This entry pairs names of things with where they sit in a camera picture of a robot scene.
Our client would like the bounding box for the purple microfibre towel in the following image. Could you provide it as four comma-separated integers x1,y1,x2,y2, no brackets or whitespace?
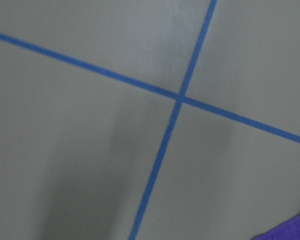
252,214,300,240

